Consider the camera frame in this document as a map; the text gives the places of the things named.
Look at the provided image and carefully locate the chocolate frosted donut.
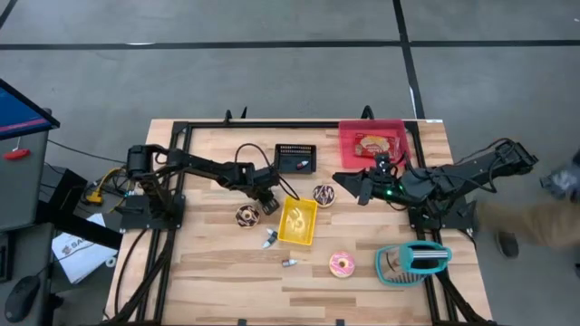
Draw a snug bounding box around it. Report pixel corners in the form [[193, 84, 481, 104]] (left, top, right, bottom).
[[234, 204, 261, 229]]

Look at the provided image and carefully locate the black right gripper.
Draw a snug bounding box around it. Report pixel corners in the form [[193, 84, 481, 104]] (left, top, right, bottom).
[[332, 170, 410, 206]]

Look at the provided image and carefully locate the person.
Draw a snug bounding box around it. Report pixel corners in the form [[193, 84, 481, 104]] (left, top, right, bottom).
[[473, 149, 580, 259]]

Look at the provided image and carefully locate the grey cabinet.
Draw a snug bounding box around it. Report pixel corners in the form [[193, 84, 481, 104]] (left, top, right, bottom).
[[0, 129, 51, 233]]

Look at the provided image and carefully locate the pink frosted donut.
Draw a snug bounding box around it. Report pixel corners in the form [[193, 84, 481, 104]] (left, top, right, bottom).
[[328, 251, 356, 279]]

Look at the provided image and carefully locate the yellow plug connector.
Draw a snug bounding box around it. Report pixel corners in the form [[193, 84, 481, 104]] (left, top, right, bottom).
[[83, 180, 104, 206]]

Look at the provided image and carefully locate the pink-red plastic bin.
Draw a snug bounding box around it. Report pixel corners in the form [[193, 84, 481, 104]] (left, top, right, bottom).
[[337, 119, 411, 170]]

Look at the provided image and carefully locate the chocolate donut with white stripes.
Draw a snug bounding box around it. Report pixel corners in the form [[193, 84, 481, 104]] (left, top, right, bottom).
[[312, 184, 337, 209]]

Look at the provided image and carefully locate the black computer mouse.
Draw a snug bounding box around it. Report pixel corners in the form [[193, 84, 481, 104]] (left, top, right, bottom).
[[3, 274, 42, 323]]

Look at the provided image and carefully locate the red snack bag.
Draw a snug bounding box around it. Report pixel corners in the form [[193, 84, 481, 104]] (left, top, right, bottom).
[[353, 132, 402, 159]]

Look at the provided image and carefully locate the white paper bag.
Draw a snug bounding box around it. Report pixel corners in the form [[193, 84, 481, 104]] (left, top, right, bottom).
[[51, 212, 120, 284]]

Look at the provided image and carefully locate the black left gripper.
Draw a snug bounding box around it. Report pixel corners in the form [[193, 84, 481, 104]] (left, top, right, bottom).
[[247, 165, 283, 216]]

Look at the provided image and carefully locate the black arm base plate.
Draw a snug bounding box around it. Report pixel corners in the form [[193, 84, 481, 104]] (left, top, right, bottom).
[[120, 193, 186, 231], [407, 198, 475, 231]]

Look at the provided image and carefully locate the black plastic basket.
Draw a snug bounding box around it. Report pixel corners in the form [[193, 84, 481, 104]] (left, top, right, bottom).
[[274, 143, 317, 176]]

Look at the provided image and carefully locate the yellow plastic basket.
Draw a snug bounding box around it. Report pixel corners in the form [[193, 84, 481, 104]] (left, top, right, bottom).
[[276, 195, 319, 246]]

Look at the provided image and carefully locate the black metal table frame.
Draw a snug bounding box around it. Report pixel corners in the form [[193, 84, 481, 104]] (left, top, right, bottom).
[[108, 118, 499, 326]]

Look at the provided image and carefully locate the computer monitor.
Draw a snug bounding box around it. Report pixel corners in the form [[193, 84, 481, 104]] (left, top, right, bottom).
[[0, 79, 61, 141]]

